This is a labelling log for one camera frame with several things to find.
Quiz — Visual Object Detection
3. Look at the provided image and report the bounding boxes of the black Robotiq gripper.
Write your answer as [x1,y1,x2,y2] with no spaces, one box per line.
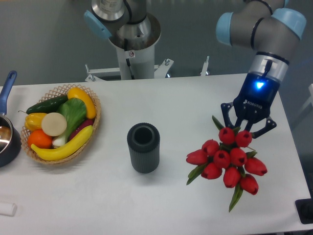
[221,73,280,139]

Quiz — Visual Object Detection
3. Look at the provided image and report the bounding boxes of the red tulip bouquet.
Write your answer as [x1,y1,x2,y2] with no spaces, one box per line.
[186,117,268,212]

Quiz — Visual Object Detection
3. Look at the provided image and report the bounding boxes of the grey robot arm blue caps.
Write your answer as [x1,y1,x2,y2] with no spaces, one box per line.
[84,0,306,138]

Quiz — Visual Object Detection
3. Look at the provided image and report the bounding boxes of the dark grey ribbed vase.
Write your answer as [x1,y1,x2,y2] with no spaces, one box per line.
[127,122,160,174]

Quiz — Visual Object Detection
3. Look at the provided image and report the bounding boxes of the black device at right edge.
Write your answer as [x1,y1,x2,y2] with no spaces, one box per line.
[295,198,313,224]

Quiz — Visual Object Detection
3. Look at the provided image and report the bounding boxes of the purple eggplant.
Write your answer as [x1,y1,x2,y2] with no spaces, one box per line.
[68,119,94,141]

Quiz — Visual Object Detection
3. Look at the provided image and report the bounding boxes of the green bok choy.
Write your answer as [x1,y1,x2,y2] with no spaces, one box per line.
[52,98,87,148]

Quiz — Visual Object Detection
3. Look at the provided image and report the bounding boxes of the yellow squash at top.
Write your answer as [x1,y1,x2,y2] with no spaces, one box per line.
[67,87,96,119]

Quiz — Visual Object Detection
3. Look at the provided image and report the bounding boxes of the beige round disc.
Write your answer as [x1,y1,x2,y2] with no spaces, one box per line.
[41,113,67,137]

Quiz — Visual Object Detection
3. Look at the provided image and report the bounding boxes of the dark green cucumber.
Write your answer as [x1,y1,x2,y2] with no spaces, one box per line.
[19,95,68,115]

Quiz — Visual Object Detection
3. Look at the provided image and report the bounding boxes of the long yellow squash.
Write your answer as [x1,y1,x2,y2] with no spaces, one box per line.
[31,125,93,161]

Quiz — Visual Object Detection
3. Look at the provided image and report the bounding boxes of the orange fruit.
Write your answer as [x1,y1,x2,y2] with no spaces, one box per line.
[27,130,52,149]

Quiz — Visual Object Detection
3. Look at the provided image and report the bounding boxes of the yellow bell pepper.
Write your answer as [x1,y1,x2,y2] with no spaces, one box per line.
[24,113,47,132]

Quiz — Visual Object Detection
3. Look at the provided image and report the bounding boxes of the white cylinder at left edge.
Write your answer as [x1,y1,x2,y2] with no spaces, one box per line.
[0,202,17,217]

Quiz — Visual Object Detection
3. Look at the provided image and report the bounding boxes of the white frame at right edge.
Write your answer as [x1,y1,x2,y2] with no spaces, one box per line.
[290,83,313,125]

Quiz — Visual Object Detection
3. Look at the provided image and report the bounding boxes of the white metal mounting frame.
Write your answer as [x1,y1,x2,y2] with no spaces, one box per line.
[85,55,210,82]

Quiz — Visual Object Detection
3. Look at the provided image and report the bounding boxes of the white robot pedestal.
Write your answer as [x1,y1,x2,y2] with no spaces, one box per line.
[110,24,161,80]

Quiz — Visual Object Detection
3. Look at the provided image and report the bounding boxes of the blue saucepan with handle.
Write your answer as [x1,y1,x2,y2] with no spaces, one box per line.
[0,70,22,167]

